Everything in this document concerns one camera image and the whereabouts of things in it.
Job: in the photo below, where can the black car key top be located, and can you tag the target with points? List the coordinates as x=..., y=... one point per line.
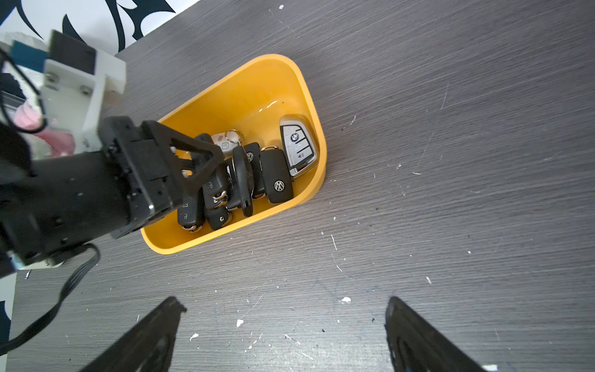
x=191, y=214

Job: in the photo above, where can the white silver car key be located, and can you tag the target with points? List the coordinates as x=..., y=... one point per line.
x=228, y=140

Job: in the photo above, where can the black car key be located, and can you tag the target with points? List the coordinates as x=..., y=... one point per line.
x=276, y=176
x=215, y=188
x=191, y=214
x=218, y=218
x=253, y=154

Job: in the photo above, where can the silver black BMW key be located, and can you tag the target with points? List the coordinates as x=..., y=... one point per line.
x=299, y=147

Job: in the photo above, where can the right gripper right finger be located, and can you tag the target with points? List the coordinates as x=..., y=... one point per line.
x=415, y=345

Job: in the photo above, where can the yellow plastic storage box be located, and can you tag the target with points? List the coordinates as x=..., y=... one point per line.
x=252, y=99

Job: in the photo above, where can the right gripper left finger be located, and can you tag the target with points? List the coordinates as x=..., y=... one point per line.
x=148, y=346

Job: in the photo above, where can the black flip key slanted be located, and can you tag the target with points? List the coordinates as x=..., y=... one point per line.
x=242, y=181

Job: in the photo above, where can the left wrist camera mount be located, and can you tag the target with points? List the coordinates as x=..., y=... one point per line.
x=54, y=91

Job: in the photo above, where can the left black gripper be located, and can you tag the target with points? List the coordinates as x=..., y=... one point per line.
x=139, y=176

